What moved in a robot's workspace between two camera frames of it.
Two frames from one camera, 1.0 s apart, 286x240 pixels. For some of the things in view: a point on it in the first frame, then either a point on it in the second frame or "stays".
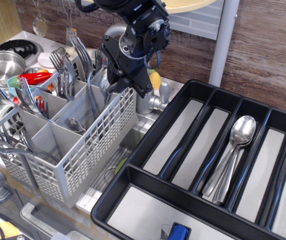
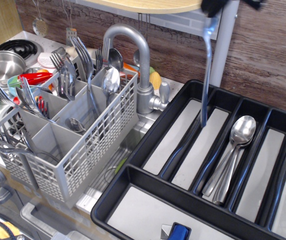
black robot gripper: [128, 65] to [212, 8]
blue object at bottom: [179, 232] stays
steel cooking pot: [1, 65] stays
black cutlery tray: [163, 182] stays
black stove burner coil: [23, 47] stays
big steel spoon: [109, 91] to [209, 23]
